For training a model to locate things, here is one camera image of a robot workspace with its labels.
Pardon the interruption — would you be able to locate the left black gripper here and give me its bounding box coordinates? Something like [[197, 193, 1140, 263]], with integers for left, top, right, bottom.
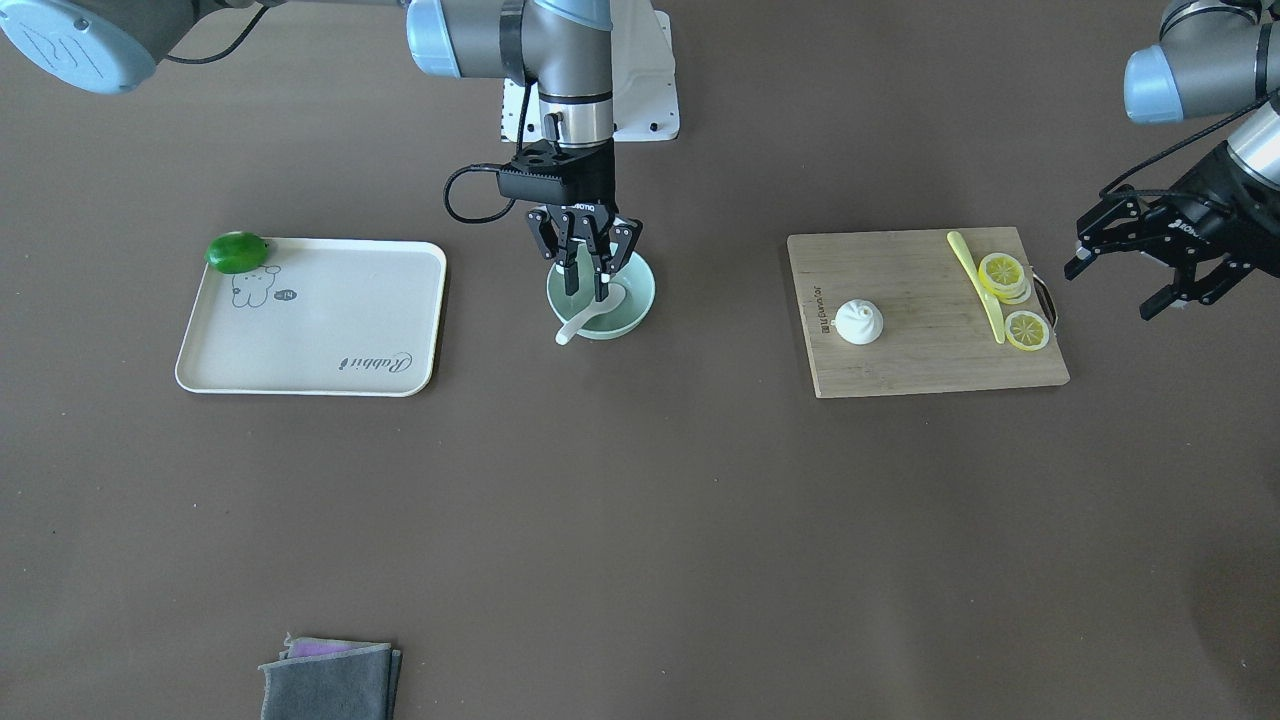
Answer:
[[1062, 142, 1277, 320]]

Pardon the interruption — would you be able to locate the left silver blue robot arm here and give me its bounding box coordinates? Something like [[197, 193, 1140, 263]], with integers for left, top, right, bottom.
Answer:
[[1064, 1, 1279, 320]]

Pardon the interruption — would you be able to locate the lemon slice near handle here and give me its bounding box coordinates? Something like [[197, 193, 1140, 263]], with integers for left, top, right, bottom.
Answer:
[[1004, 310, 1053, 352]]

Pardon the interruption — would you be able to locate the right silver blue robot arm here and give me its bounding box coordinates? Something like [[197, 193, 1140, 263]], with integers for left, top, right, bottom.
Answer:
[[1, 1, 643, 301]]

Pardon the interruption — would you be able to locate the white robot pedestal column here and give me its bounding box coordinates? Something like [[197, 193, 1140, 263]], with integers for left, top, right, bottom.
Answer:
[[550, 1, 680, 142]]

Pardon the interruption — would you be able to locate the yellow plastic knife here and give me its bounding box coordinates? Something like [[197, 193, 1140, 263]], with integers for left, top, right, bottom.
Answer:
[[947, 231, 1007, 345]]

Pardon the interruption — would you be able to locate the green lime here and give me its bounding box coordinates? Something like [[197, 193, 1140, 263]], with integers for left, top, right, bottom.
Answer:
[[204, 231, 270, 275]]

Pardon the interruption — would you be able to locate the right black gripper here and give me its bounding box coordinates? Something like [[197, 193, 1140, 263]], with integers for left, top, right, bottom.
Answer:
[[498, 140, 644, 302]]

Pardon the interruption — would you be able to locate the white ceramic spoon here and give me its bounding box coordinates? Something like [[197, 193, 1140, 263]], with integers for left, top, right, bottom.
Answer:
[[556, 283, 628, 346]]

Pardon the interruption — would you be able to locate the cream rectangular tray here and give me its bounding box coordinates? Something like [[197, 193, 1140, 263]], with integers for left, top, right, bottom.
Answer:
[[175, 238, 448, 397]]

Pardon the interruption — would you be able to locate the wooden cutting board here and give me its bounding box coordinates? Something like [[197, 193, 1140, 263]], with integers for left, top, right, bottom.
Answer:
[[786, 229, 1070, 398]]

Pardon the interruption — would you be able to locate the grey folded cloth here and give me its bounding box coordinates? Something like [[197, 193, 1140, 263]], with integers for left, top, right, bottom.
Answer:
[[259, 635, 402, 719]]

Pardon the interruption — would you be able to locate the mint green bowl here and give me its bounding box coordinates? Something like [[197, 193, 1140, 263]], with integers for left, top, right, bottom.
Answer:
[[545, 245, 657, 341]]

